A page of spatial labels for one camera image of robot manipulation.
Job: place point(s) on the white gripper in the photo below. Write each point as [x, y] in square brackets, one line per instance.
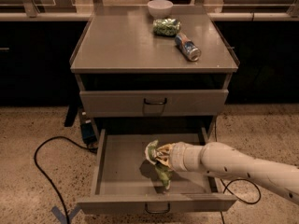
[177, 157]

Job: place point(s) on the green jalapeno chip bag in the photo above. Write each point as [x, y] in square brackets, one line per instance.
[164, 173]

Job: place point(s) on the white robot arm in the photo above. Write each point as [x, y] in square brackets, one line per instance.
[219, 160]

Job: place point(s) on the open grey middle drawer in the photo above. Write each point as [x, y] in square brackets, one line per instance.
[124, 182]

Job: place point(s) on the closed grey top drawer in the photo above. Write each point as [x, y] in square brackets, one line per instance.
[167, 103]

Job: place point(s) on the grey drawer cabinet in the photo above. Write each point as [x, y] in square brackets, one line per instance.
[120, 52]

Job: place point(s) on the small green snack bag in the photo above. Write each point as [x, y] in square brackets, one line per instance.
[166, 27]

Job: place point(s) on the blue power adapter box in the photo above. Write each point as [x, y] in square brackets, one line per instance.
[87, 132]

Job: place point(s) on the blue soda can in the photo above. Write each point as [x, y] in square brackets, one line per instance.
[186, 46]

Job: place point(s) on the blue tape cross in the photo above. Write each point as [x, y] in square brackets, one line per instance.
[61, 216]

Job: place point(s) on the white bowl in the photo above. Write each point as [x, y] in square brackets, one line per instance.
[159, 9]

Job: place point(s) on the white counter rail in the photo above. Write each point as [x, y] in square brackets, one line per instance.
[86, 17]

